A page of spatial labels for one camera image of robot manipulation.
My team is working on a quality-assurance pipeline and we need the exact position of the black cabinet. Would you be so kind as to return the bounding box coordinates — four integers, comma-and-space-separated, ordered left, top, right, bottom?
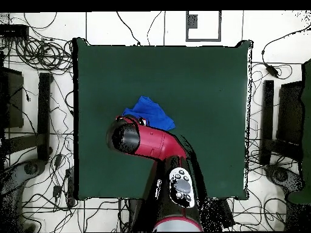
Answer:
0, 66, 25, 129
275, 81, 305, 146

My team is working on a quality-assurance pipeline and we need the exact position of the black power strip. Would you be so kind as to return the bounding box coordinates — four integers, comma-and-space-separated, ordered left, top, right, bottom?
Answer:
218, 198, 236, 229
65, 167, 76, 208

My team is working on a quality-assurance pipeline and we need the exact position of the dark green table cloth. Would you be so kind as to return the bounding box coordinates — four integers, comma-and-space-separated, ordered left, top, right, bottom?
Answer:
72, 37, 254, 201

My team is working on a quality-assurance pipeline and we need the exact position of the grey stand foot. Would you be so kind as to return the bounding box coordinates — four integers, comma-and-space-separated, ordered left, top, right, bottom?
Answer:
264, 163, 306, 195
0, 158, 47, 232

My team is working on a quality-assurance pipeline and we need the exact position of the long black stand bar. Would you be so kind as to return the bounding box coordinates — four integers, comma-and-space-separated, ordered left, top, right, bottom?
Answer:
36, 72, 53, 162
259, 79, 275, 166

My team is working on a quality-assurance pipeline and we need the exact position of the grey square floor frame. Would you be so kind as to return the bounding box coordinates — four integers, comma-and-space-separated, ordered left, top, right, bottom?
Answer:
185, 10, 222, 42

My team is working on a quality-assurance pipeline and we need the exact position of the thin black cable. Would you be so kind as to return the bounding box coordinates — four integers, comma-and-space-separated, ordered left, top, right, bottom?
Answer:
146, 10, 163, 46

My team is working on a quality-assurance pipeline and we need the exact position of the black power adapter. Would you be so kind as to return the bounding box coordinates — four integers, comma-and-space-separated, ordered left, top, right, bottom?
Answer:
265, 63, 280, 78

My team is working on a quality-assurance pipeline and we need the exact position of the black adapter cable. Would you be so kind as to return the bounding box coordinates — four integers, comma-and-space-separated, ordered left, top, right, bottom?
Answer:
261, 24, 311, 66

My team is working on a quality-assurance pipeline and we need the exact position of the black cable with plug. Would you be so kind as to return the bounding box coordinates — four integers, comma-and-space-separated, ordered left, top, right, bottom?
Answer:
115, 10, 142, 47

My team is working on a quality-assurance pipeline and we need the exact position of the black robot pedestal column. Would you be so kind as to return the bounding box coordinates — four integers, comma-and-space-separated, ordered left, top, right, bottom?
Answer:
128, 198, 156, 232

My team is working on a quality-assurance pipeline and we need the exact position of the black electronics box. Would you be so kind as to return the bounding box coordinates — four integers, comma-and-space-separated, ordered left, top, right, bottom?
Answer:
0, 24, 30, 39

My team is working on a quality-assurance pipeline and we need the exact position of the blue shirt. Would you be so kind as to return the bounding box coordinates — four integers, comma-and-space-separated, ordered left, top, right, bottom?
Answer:
121, 95, 176, 132

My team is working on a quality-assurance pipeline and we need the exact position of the coiled black cable bundle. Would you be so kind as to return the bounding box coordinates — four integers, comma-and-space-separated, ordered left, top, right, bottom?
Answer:
15, 36, 73, 75

